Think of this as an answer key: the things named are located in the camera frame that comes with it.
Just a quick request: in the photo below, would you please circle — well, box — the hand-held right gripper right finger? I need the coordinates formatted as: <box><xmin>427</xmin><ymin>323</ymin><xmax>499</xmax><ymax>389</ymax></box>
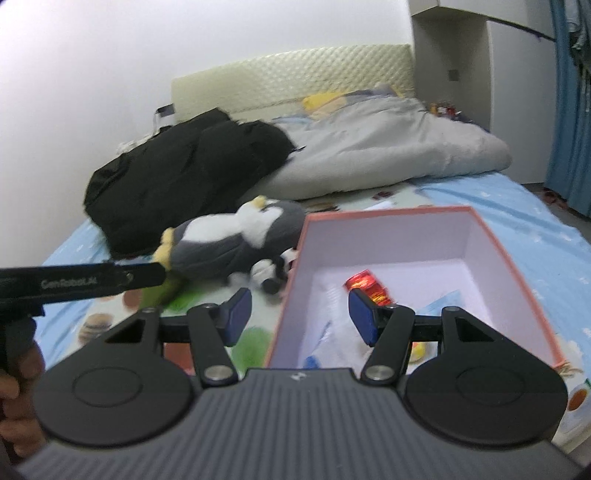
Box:
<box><xmin>348</xmin><ymin>288</ymin><xmax>497</xmax><ymax>384</ymax></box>

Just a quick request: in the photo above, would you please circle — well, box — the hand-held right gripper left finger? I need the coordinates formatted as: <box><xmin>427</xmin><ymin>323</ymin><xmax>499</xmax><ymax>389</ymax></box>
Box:
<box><xmin>104</xmin><ymin>288</ymin><xmax>253</xmax><ymax>384</ymax></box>

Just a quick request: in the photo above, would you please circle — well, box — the red shiny packet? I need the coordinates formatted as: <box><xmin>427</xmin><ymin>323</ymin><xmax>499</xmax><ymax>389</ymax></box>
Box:
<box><xmin>344</xmin><ymin>271</ymin><xmax>399</xmax><ymax>306</ymax></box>

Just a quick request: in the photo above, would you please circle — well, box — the blue tissue packet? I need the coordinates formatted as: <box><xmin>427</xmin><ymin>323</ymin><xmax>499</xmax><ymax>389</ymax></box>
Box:
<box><xmin>302</xmin><ymin>318</ymin><xmax>345</xmax><ymax>370</ymax></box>

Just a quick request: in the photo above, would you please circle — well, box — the orange box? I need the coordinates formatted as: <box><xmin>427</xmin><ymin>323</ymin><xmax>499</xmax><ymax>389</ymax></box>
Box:
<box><xmin>265</xmin><ymin>206</ymin><xmax>567</xmax><ymax>371</ymax></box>

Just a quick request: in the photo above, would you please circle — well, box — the person's left hand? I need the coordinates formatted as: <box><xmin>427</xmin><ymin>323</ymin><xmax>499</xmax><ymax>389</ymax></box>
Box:
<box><xmin>0</xmin><ymin>344</ymin><xmax>48</xmax><ymax>459</ymax></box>

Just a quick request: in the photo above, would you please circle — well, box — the food printed mat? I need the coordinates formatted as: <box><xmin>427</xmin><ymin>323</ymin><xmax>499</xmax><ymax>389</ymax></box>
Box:
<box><xmin>41</xmin><ymin>185</ymin><xmax>591</xmax><ymax>418</ymax></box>

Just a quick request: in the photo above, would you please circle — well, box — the panda plush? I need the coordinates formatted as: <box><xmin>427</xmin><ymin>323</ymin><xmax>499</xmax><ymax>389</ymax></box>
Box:
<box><xmin>251</xmin><ymin>247</ymin><xmax>302</xmax><ymax>295</ymax></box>

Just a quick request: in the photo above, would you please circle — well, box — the grey penguin plush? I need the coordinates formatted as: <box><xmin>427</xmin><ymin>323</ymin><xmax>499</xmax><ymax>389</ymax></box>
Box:
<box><xmin>152</xmin><ymin>196</ymin><xmax>308</xmax><ymax>283</ymax></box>

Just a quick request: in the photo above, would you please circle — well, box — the green plush massage hammer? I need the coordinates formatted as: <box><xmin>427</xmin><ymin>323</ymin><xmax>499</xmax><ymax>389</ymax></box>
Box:
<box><xmin>140</xmin><ymin>270</ymin><xmax>191</xmax><ymax>309</ymax></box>

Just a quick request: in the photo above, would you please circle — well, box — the blue face mask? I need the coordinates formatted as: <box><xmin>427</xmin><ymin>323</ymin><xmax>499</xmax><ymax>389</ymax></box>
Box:
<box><xmin>421</xmin><ymin>288</ymin><xmax>468</xmax><ymax>318</ymax></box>

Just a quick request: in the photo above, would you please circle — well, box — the black jacket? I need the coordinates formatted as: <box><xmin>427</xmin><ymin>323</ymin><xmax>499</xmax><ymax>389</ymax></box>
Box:
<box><xmin>83</xmin><ymin>108</ymin><xmax>297</xmax><ymax>260</ymax></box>

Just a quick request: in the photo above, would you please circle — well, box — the grey duvet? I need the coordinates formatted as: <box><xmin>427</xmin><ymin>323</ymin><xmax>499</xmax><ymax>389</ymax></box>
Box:
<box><xmin>265</xmin><ymin>83</ymin><xmax>514</xmax><ymax>202</ymax></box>

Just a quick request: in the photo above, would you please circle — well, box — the light blue bedsheet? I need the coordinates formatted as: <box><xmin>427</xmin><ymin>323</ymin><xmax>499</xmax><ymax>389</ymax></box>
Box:
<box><xmin>34</xmin><ymin>172</ymin><xmax>591</xmax><ymax>370</ymax></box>

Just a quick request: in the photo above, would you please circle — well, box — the printed pillow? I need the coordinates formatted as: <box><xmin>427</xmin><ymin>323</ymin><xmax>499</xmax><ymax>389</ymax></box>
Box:
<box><xmin>302</xmin><ymin>90</ymin><xmax>403</xmax><ymax>115</ymax></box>

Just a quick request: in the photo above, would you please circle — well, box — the cream quilted headboard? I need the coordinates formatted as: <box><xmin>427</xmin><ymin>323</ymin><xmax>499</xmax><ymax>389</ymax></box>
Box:
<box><xmin>171</xmin><ymin>44</ymin><xmax>414</xmax><ymax>126</ymax></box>

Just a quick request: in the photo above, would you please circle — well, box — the white wardrobe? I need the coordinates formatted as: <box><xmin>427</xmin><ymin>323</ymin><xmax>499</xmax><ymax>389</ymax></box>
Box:
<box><xmin>410</xmin><ymin>0</ymin><xmax>560</xmax><ymax>186</ymax></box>

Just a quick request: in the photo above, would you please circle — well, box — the blue curtain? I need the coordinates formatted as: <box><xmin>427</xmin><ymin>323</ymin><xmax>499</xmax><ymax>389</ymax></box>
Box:
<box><xmin>544</xmin><ymin>0</ymin><xmax>591</xmax><ymax>219</ymax></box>

